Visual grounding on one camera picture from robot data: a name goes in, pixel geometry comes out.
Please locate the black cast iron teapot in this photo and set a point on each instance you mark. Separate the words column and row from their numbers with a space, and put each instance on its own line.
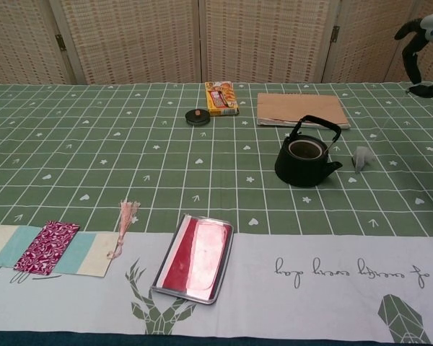
column 299, row 169

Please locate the small black round lid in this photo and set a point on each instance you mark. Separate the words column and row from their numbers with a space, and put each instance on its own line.
column 197, row 119

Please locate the brass screen hinge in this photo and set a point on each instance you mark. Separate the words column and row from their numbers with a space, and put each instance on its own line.
column 335, row 33
column 59, row 40

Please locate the yellow snack box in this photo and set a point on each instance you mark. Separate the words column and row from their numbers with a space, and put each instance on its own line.
column 222, row 101

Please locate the green grid tablecloth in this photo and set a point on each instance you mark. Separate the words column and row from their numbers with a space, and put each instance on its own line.
column 238, row 173

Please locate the silver tray with red card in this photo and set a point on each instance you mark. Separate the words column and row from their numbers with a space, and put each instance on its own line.
column 191, row 259

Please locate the striped bookmark with pink tassel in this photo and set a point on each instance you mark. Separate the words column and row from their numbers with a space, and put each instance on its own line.
column 90, row 252

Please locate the magenta patterned card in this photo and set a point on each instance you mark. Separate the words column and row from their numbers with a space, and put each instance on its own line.
column 45, row 248

